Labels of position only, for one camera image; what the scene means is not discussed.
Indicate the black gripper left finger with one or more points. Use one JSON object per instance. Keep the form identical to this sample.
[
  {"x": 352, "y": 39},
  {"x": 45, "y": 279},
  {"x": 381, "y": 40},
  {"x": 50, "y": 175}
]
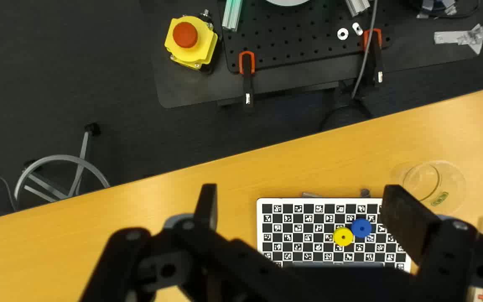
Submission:
[{"x": 205, "y": 207}]

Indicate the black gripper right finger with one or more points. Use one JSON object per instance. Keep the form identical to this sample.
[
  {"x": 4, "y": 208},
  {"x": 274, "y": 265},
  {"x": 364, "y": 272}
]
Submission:
[{"x": 409, "y": 223}]

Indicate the clear plastic cup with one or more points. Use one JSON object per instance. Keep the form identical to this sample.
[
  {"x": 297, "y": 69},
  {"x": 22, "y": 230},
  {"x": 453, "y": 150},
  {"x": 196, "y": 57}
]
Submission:
[{"x": 448, "y": 185}]

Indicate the gray board support foot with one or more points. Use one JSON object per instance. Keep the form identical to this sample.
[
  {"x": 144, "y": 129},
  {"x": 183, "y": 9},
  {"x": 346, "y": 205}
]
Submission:
[
  {"x": 364, "y": 193},
  {"x": 309, "y": 193}
]

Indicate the black white marker checkerboard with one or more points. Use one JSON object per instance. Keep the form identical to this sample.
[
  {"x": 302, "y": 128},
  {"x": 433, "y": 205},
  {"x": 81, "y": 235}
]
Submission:
[{"x": 297, "y": 235}]

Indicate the black office chair gray base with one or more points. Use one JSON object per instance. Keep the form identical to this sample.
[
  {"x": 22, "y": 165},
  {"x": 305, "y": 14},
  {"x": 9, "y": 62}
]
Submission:
[{"x": 82, "y": 161}]

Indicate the orange black clamp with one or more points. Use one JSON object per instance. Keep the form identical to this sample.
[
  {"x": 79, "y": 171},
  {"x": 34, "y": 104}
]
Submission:
[
  {"x": 372, "y": 47},
  {"x": 247, "y": 72}
]

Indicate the yellow red emergency stop button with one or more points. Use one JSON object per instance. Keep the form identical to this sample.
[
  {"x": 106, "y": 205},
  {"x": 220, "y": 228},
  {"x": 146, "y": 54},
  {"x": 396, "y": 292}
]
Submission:
[{"x": 188, "y": 39}]

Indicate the black perforated breadboard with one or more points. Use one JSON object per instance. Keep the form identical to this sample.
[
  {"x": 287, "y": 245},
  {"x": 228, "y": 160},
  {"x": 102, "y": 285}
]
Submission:
[{"x": 297, "y": 39}]

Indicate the clear tape strip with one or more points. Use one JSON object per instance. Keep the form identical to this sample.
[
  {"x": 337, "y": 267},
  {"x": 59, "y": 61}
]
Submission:
[{"x": 460, "y": 37}]

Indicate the silver aluminium extrusion piece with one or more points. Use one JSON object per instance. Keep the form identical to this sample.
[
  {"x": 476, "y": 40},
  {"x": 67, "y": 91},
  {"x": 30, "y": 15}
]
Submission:
[{"x": 232, "y": 14}]

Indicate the white washer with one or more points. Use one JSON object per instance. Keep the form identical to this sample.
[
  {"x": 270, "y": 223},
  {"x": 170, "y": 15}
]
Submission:
[
  {"x": 357, "y": 29},
  {"x": 342, "y": 34}
]

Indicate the dark gray base plate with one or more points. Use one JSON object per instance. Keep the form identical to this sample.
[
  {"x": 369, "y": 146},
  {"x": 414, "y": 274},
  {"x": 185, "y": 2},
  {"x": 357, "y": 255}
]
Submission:
[{"x": 196, "y": 89}]

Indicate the gray metal bracket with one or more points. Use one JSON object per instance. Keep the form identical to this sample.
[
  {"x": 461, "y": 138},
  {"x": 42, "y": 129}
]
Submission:
[{"x": 357, "y": 7}]

